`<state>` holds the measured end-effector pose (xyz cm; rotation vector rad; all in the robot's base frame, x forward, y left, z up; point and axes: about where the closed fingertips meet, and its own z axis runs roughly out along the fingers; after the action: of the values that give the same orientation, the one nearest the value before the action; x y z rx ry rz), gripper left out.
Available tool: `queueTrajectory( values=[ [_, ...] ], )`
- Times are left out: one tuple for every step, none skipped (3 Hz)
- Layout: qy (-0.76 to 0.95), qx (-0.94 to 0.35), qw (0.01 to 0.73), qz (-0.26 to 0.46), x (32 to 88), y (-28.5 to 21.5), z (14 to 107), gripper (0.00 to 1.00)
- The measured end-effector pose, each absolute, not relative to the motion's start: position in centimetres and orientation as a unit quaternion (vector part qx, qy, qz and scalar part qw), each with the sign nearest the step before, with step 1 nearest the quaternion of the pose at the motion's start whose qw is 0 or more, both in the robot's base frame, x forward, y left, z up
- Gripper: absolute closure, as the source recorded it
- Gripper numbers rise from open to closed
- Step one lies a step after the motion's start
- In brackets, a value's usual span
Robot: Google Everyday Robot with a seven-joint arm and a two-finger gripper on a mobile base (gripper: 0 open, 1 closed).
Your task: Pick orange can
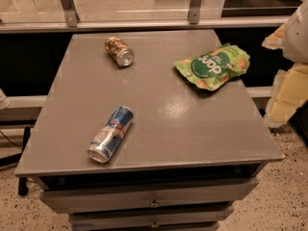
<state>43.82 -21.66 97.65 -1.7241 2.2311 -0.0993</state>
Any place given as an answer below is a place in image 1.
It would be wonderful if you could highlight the metal railing bracket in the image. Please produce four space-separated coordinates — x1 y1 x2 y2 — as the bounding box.
60 0 79 27
188 0 202 24

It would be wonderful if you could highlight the black stand leg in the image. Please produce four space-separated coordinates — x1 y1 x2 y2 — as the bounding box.
0 126 32 196

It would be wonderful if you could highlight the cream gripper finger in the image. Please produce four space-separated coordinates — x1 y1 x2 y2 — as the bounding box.
262 23 287 50
264 63 308 128

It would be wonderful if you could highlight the grey drawer cabinet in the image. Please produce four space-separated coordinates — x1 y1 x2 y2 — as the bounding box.
16 30 282 231

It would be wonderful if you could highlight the upper grey drawer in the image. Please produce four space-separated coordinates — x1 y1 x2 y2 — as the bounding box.
39 177 258 214

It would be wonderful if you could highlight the green snack bag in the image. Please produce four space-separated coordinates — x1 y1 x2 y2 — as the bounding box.
174 43 250 91

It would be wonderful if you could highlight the grey drawer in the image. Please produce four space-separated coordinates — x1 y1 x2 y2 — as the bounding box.
39 177 258 214
69 206 234 231

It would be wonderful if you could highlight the blue silver energy drink can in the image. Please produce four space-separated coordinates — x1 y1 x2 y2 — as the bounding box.
88 106 134 164

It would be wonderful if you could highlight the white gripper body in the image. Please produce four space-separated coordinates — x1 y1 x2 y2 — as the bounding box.
283 0 308 64

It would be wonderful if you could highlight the right metal railing bracket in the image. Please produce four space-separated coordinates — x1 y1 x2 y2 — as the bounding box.
188 0 202 24

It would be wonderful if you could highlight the left metal railing bracket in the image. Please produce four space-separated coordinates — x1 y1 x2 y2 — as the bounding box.
60 0 79 27

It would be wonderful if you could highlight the lower grey drawer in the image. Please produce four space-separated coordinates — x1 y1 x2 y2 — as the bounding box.
69 206 234 231

